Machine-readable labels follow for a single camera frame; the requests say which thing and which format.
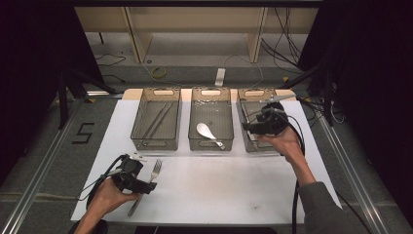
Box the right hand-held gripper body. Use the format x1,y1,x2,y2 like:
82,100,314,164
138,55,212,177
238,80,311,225
257,94,295,137

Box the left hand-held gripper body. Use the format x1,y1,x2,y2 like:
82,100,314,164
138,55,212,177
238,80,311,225
111,153,148,193

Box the metal table knife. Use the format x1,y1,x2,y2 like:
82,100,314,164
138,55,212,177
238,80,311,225
242,101,261,149

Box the metal fork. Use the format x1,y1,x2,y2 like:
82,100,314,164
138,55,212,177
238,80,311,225
127,158,163,217

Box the clear grey plastic bin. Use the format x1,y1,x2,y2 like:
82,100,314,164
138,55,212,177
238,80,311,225
236,87,294,153
188,87,235,152
130,87,182,151

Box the white ceramic spoon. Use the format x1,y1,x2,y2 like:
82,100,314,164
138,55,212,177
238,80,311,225
196,122,226,151

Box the person's right hand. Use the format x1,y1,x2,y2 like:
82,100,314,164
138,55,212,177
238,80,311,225
257,126,305,164

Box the person's left hand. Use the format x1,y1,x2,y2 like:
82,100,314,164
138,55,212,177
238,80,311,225
87,177,143,217

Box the white table mat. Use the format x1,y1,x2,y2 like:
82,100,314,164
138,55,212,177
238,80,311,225
70,98,344,226

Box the white power strip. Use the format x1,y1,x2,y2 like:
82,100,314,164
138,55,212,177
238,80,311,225
214,67,226,88

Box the black metal stand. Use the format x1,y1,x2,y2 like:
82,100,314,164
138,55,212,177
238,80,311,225
279,61,336,127
56,64,119,131

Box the yellow tape roll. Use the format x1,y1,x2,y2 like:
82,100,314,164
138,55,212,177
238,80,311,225
151,66,169,80

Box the beige wooden shelf unit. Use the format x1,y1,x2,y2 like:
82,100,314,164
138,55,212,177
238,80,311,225
75,7,319,64

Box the left hand-held gripper cable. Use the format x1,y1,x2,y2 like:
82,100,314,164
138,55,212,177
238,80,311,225
77,154,129,209

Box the hand-held gripper cable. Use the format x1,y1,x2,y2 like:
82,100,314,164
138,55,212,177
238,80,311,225
77,154,129,209
286,115,307,234

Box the right hand-held gripper cable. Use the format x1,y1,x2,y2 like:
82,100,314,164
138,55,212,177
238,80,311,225
286,115,307,234

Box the bundle of black cables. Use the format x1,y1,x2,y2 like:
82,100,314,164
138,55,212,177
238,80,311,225
261,7,304,75

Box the metal floor rail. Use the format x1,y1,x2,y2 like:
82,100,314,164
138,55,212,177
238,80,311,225
0,97,86,234
316,110,389,234

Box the thin black floor cable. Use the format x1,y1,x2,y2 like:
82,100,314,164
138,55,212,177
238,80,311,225
96,53,127,84

